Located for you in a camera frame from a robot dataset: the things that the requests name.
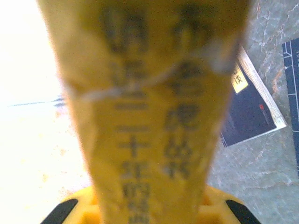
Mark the thin dark blue notebook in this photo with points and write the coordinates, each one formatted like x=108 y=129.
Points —
x=293 y=93

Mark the yellow paperback book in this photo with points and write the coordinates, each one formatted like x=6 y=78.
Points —
x=144 y=116

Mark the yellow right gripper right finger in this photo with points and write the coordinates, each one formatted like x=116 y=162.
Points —
x=224 y=207

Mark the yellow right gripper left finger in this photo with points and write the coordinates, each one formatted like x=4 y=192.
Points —
x=77 y=207

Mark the thick dark blue book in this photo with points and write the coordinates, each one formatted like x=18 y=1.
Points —
x=247 y=112

